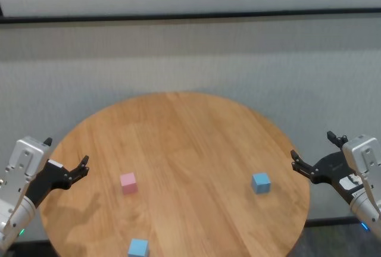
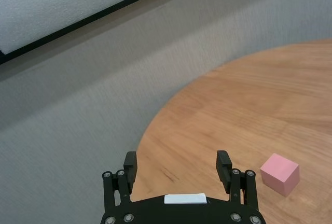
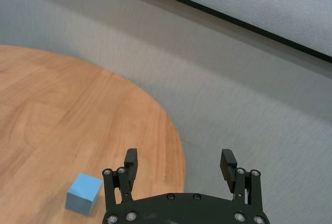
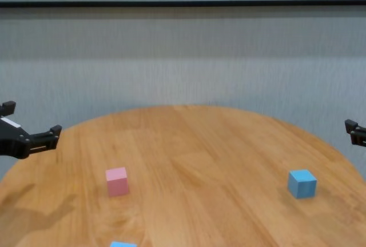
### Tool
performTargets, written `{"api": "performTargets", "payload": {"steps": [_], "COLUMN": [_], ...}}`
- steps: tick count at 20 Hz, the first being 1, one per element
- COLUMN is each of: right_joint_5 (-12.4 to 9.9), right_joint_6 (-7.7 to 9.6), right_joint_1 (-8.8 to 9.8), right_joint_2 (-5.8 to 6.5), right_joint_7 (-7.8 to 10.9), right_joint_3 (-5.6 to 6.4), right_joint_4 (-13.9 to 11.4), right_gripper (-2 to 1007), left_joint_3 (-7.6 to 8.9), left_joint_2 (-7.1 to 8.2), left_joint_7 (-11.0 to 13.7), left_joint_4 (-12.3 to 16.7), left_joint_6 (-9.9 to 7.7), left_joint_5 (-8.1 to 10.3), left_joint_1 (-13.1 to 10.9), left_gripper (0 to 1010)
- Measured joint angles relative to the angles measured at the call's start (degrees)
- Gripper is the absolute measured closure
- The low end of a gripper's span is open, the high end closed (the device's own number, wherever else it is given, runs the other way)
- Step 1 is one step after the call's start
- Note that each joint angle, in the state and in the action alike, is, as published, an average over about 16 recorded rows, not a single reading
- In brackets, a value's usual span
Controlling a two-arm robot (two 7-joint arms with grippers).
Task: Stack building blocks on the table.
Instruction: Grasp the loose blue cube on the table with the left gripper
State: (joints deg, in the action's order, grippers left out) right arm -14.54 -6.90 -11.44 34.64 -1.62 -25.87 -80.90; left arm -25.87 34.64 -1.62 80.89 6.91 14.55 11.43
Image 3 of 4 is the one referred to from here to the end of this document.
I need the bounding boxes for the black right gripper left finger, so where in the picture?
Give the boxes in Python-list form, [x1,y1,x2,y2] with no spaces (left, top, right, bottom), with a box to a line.
[102,148,139,211]

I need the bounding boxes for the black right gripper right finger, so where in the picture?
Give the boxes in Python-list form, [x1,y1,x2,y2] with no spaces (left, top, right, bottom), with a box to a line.
[219,148,263,209]

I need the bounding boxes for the blue cube block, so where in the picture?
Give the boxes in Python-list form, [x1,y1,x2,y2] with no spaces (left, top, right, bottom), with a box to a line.
[65,173,104,217]

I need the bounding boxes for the black wall baseboard strip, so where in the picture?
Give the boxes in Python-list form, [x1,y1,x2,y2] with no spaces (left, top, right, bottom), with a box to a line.
[113,0,332,63]

